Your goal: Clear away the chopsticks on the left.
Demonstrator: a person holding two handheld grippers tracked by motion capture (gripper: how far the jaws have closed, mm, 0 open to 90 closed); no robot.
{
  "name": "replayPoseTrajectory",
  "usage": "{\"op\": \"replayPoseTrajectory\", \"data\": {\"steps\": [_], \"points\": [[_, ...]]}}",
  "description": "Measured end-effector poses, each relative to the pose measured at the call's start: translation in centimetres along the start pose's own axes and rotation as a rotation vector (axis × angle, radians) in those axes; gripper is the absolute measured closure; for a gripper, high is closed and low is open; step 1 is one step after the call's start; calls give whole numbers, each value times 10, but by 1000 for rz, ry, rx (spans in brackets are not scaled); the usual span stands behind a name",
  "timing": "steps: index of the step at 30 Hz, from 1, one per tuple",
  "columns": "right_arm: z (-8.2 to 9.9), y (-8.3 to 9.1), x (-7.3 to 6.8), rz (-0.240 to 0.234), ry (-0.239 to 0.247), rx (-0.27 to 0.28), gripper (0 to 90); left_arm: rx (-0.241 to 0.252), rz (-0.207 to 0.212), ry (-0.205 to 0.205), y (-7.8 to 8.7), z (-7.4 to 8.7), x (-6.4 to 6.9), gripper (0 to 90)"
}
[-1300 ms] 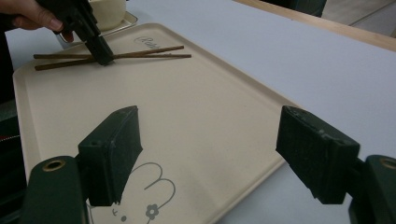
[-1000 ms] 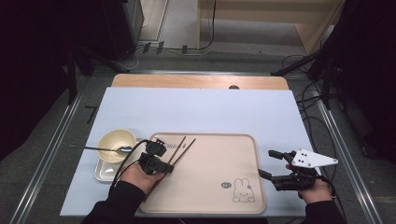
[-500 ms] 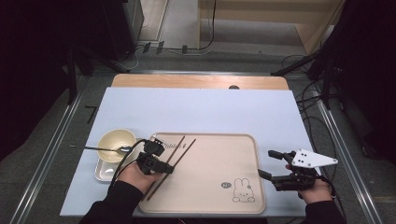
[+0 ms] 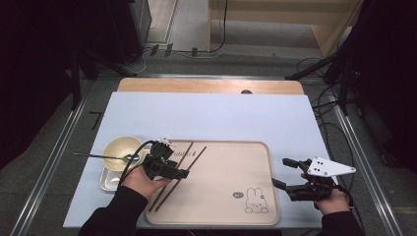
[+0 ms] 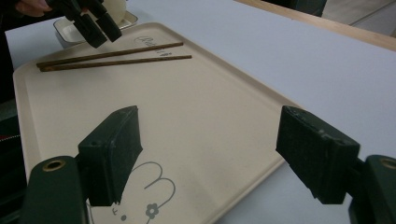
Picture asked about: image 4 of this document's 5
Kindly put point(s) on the person's right hand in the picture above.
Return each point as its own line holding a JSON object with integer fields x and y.
{"x": 332, "y": 205}

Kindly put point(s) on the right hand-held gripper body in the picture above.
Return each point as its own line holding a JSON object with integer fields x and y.
{"x": 308, "y": 191}

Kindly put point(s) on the aluminium floor rail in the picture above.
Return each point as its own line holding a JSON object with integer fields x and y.
{"x": 364, "y": 164}
{"x": 49, "y": 164}

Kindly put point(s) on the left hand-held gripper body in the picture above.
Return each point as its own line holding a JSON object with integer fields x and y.
{"x": 157, "y": 160}

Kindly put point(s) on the dark equipment case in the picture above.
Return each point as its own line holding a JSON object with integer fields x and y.
{"x": 131, "y": 29}

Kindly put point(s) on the cream bowl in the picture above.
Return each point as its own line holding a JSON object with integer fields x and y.
{"x": 119, "y": 150}

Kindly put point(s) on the white table board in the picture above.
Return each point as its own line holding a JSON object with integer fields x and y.
{"x": 213, "y": 114}

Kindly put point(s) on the small white square plate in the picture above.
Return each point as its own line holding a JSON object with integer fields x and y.
{"x": 109, "y": 183}

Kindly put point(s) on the black metal stand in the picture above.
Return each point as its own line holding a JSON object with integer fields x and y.
{"x": 311, "y": 69}
{"x": 76, "y": 82}

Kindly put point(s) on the beige tray with rabbit print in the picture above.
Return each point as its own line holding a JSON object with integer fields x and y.
{"x": 223, "y": 187}

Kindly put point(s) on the metal spoon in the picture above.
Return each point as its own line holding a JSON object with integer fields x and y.
{"x": 108, "y": 157}

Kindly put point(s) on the brown chopstick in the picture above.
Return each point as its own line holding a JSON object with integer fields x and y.
{"x": 198, "y": 156}
{"x": 187, "y": 150}

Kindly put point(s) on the light wooden cabinet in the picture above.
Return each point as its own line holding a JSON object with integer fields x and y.
{"x": 327, "y": 32}

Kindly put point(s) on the black table grommet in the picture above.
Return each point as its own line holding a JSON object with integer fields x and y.
{"x": 246, "y": 92}

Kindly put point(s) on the person's left hand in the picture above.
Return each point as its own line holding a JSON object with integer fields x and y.
{"x": 144, "y": 183}

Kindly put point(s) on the black power plug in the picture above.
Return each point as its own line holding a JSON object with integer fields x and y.
{"x": 168, "y": 49}
{"x": 154, "y": 49}
{"x": 194, "y": 51}

